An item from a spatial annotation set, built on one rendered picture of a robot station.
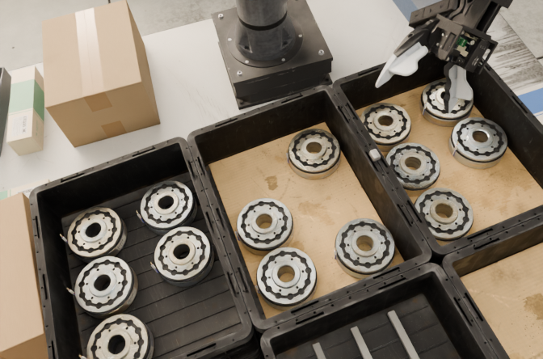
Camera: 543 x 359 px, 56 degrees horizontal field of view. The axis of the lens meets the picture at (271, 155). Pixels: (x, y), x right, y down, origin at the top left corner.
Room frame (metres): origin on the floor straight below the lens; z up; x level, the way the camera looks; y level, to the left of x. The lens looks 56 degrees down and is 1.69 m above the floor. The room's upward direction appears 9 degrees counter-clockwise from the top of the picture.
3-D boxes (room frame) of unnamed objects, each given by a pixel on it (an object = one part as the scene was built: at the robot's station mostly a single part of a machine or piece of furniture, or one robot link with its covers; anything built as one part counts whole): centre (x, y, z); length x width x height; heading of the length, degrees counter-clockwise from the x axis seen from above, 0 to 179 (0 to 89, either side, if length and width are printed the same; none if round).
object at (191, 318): (0.37, 0.26, 0.87); 0.40 x 0.30 x 0.11; 13
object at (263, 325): (0.44, -0.04, 0.92); 0.40 x 0.30 x 0.02; 13
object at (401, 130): (0.60, -0.24, 0.86); 0.10 x 0.10 x 0.01
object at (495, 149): (0.52, -0.40, 0.86); 0.10 x 0.10 x 0.01
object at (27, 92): (0.91, 0.60, 0.73); 0.24 x 0.06 x 0.06; 5
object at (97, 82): (0.95, 0.39, 0.78); 0.30 x 0.22 x 0.16; 8
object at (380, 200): (0.44, -0.04, 0.87); 0.40 x 0.30 x 0.11; 13
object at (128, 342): (0.24, 0.30, 0.86); 0.05 x 0.05 x 0.01
